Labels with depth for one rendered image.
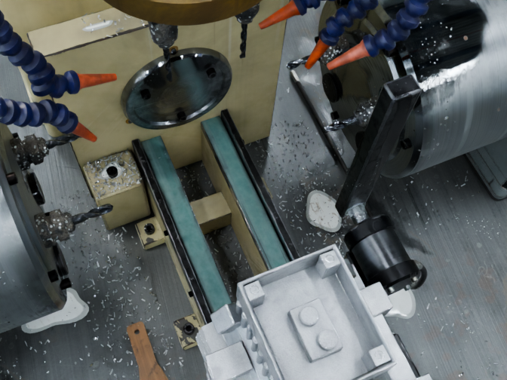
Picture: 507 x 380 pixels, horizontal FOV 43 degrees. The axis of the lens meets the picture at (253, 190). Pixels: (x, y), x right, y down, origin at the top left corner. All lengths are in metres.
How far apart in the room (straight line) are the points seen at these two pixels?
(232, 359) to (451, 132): 0.36
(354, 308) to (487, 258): 0.45
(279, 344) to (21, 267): 0.25
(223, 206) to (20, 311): 0.36
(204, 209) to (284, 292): 0.35
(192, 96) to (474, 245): 0.49
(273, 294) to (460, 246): 0.48
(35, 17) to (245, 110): 0.31
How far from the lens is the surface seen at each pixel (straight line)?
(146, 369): 0.91
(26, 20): 0.85
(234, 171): 0.88
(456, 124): 0.77
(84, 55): 0.73
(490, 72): 0.77
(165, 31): 0.56
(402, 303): 0.97
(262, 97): 0.94
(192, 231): 0.84
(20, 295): 0.67
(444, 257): 1.02
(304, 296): 0.61
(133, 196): 0.91
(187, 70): 0.80
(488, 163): 1.06
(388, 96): 0.57
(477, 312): 1.01
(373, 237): 0.73
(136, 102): 0.82
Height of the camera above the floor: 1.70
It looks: 64 degrees down
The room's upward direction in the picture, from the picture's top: 7 degrees clockwise
